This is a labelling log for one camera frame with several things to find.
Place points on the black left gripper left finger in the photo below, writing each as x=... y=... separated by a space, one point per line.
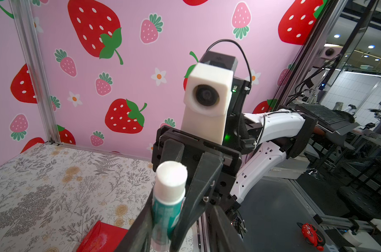
x=138 y=237

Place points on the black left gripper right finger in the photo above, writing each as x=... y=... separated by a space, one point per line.
x=223 y=237

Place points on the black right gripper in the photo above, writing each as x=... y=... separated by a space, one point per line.
x=210 y=167

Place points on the green white glue stick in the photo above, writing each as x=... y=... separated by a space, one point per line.
x=168 y=195

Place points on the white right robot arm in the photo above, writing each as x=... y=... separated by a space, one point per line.
x=264 y=140

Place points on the right red envelope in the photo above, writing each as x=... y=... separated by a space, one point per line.
x=102 y=238

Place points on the red tool on floor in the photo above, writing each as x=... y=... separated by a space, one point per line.
x=313 y=236

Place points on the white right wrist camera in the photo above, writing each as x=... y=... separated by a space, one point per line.
x=207 y=96

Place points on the aluminium right rear frame post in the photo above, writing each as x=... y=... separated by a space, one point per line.
x=30 y=45

